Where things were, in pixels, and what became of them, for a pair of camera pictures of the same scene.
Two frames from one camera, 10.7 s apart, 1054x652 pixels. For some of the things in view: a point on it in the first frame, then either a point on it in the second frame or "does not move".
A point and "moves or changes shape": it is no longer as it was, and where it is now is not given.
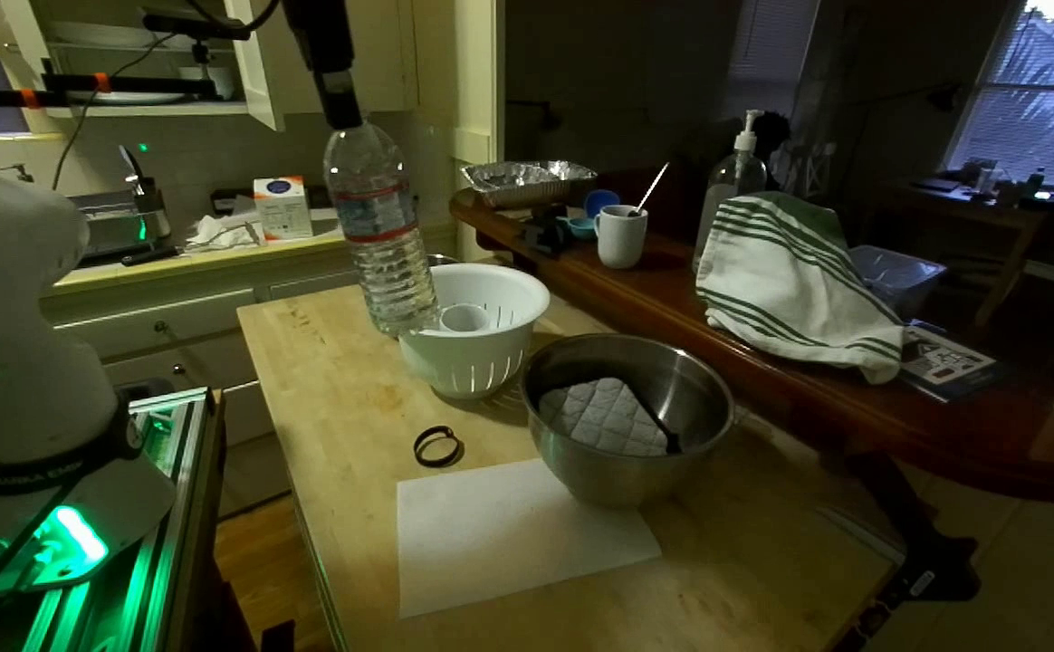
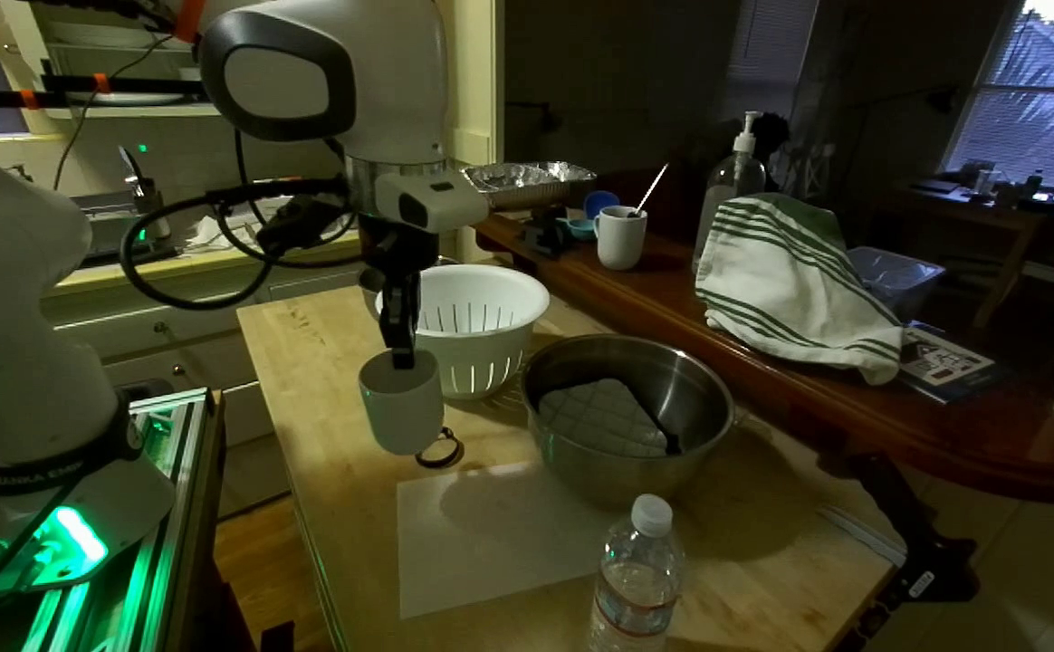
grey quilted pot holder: [605, 415] does not move
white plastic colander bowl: [483, 321] does not move
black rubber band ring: [439, 428] does not move
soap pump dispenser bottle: [733, 180] does not move
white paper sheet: [474, 533] does not move
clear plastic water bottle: [377, 209] moves or changes shape
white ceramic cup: [467, 317] to [401, 404]
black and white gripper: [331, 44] to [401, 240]
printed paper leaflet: [937, 363] does not move
